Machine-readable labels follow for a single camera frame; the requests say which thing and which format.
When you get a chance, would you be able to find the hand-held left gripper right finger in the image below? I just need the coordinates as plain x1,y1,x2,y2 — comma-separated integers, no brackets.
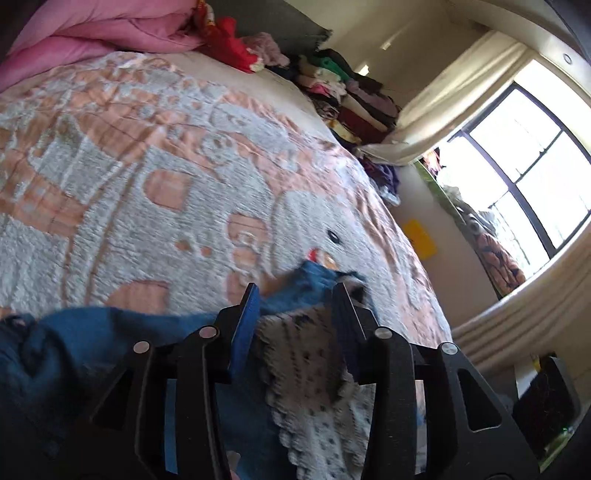
331,282,541,480

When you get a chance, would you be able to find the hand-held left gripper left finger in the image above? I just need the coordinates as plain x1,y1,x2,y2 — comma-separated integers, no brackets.
60,282,262,480

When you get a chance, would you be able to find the blue denim pants lace trim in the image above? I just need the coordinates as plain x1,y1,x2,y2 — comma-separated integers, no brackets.
0,261,426,480

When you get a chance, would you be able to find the yellow board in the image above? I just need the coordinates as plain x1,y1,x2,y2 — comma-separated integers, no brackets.
401,219,438,260

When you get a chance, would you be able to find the pile of purple clothes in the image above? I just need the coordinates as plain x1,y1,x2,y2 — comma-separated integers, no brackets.
359,154,401,205

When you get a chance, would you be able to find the green windowsill mat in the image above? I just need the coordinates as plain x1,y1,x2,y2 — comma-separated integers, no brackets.
414,158,465,219

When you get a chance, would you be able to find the orange and white patterned blanket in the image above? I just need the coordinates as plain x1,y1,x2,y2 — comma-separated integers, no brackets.
0,51,454,344

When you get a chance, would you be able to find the stack of folded clothes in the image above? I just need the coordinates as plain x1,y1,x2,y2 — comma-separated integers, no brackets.
268,48,403,149

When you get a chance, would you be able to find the beige bed sheet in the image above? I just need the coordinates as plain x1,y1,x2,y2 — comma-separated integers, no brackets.
182,51,342,148

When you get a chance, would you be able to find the black framed window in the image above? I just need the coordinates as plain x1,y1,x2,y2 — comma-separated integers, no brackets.
434,58,591,278

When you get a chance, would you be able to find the cream curtain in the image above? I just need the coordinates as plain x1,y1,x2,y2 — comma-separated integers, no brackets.
358,30,536,167

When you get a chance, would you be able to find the mauve fluffy garment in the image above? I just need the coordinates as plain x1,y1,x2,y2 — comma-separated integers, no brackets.
242,32,291,68

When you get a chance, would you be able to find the red printed cloth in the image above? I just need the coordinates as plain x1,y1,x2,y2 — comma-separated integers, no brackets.
191,0,267,75

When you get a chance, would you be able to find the grey padded headboard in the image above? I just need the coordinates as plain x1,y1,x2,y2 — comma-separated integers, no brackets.
208,0,334,59

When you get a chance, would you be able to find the pink quilt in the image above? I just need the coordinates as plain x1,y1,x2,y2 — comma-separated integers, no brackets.
0,0,207,92

